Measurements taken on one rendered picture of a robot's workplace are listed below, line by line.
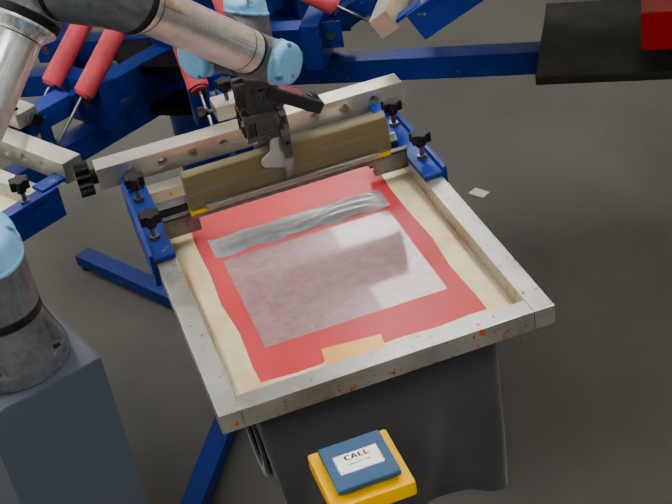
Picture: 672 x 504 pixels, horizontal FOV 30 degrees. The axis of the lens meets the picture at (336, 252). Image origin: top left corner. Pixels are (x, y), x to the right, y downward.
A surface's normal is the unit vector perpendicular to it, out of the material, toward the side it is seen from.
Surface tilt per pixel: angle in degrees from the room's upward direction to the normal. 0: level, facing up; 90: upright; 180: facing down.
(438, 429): 97
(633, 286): 0
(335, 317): 0
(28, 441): 90
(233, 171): 89
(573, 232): 0
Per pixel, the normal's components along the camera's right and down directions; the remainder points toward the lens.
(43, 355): 0.70, -0.01
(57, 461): 0.59, 0.37
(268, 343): -0.15, -0.82
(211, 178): 0.31, 0.48
